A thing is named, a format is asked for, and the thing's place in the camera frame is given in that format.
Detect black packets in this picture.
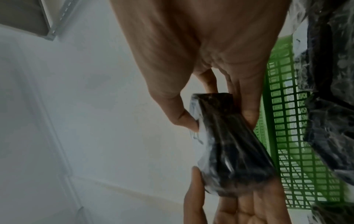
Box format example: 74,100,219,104
287,0,354,224

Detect person's left hand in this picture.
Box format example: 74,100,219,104
183,165,288,224

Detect green plastic basket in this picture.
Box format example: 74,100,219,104
253,36,351,211

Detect black labelled package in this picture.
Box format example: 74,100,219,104
189,92,278,197

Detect person's right hand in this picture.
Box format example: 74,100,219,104
110,0,293,133

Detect white metal shelf rack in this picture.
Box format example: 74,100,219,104
0,0,81,42

